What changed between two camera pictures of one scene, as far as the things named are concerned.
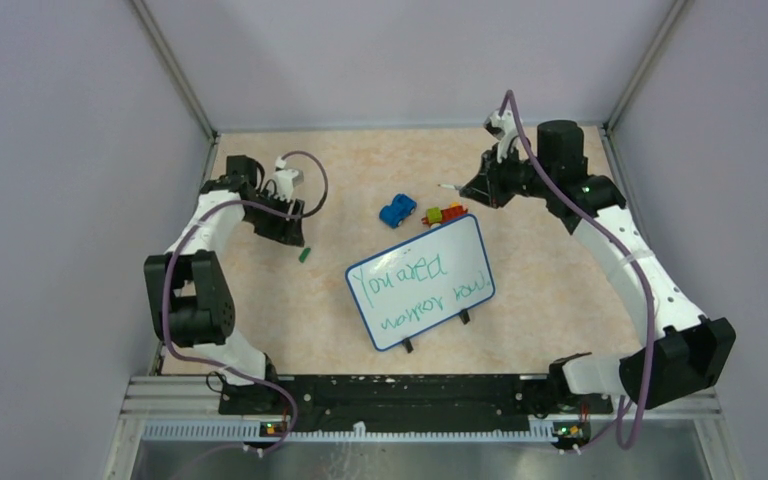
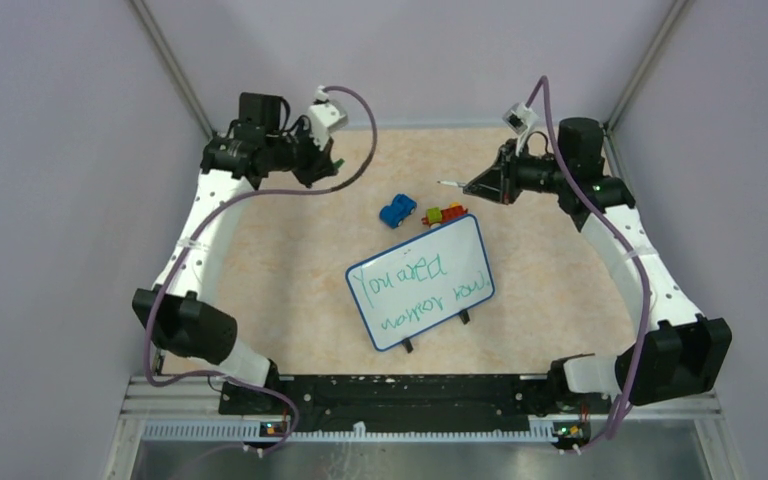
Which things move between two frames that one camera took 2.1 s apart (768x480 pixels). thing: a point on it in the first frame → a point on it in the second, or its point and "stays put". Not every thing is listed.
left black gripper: x=288 y=231 → x=320 y=165
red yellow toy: x=435 y=214 stays put
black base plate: x=407 y=397 stays put
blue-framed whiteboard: x=418 y=283 stays put
